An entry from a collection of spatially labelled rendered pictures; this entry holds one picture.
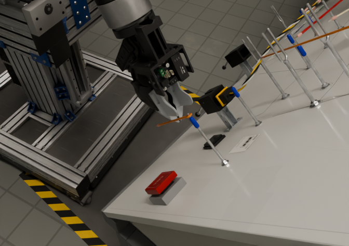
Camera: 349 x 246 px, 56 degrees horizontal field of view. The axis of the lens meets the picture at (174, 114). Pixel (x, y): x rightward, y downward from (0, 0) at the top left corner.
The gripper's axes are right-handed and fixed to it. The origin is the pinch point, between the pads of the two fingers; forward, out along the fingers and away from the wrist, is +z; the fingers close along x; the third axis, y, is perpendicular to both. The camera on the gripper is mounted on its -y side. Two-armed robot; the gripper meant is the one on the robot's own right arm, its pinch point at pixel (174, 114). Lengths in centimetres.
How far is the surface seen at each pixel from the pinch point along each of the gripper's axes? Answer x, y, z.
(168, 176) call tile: -9.2, 5.8, 5.3
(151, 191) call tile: -12.9, 4.5, 6.3
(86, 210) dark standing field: -24, -102, 77
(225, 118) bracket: 9.5, 1.6, 8.0
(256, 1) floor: 208, -169, 74
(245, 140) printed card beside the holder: 4.5, 12.1, 6.0
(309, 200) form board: -6.8, 33.5, -4.0
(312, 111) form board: 10.7, 22.3, 1.3
